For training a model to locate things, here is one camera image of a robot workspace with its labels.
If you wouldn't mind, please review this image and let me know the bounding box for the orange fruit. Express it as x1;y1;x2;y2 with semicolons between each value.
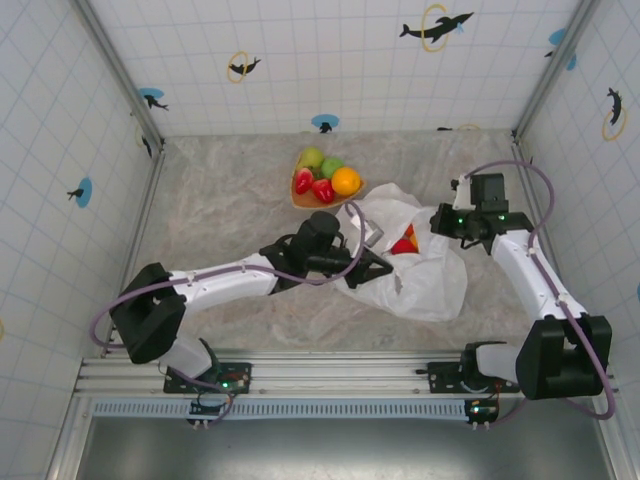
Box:
330;167;362;196

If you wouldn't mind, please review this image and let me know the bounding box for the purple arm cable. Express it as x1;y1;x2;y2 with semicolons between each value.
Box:
88;200;367;427
462;159;617;430

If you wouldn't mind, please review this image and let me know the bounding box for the aluminium corner post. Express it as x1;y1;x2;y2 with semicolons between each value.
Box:
512;0;599;144
69;0;166;154

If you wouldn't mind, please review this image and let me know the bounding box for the small controller board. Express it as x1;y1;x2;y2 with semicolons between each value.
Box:
187;397;234;429
463;397;501;430

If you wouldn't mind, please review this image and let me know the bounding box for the yellow-green pear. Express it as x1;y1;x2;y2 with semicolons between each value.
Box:
298;146;326;171

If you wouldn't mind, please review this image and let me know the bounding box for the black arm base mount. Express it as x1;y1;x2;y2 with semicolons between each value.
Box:
163;360;254;397
426;359;521;396

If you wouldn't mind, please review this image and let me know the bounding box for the green apple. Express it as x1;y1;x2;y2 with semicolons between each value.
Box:
319;156;346;180

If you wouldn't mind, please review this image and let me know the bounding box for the aluminium side rail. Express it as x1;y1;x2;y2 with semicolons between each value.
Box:
510;130;621;386
102;144;169;357

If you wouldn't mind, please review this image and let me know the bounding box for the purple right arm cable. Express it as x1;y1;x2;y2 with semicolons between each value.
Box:
462;159;617;430

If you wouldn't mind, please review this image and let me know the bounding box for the white slotted cable duct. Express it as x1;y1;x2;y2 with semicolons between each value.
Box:
92;398;474;419

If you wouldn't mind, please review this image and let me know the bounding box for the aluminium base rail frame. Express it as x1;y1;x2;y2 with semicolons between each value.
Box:
74;349;621;401

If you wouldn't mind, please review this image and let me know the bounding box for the white plastic bag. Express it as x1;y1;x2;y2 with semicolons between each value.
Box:
333;182;469;323

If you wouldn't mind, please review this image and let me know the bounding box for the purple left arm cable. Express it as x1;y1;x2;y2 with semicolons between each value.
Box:
88;200;367;427

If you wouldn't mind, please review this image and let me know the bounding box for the wooden heart-shaped bowl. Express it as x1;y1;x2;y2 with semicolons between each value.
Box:
291;153;368;210

